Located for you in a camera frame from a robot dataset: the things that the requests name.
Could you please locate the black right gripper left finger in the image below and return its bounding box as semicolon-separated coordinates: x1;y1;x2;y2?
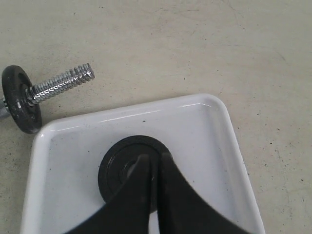
68;155;152;234

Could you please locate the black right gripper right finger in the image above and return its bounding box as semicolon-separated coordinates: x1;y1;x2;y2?
158;153;247;234

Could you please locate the black weight plate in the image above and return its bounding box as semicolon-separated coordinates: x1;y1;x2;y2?
98;135;170;213
2;65;42;134

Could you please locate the chrome threaded dumbbell bar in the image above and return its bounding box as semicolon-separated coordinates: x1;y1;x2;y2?
0;63;95;118

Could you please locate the white rectangular tray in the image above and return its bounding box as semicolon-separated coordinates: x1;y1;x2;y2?
20;94;265;234

